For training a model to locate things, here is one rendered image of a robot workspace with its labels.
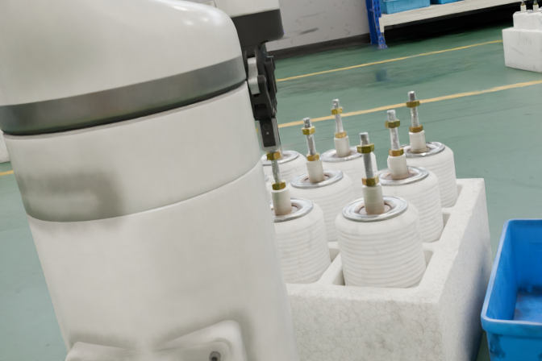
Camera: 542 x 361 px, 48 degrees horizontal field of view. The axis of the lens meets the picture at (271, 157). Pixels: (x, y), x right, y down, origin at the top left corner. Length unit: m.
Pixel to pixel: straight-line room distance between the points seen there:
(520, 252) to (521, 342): 0.29
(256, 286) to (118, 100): 0.08
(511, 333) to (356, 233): 0.20
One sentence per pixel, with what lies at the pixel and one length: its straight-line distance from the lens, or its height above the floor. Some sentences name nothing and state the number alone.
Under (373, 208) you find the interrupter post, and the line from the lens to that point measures 0.70.
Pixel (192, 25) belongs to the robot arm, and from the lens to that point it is 0.20.
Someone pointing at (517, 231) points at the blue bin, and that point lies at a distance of 1.00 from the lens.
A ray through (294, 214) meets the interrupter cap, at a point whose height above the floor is 0.25.
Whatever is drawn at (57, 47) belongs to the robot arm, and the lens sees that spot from 0.19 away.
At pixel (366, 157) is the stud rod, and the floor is 0.32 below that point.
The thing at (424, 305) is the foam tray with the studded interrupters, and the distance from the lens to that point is 0.66.
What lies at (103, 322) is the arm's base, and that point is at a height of 0.40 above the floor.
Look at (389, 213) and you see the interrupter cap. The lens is 0.68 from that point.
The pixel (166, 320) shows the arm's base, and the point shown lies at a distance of 0.21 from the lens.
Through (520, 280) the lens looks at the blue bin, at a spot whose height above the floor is 0.02.
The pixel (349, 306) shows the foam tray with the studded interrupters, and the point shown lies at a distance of 0.68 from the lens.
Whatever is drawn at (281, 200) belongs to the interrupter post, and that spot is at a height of 0.27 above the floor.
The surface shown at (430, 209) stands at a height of 0.21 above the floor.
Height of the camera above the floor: 0.50
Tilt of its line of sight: 14 degrees down
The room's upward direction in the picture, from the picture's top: 11 degrees counter-clockwise
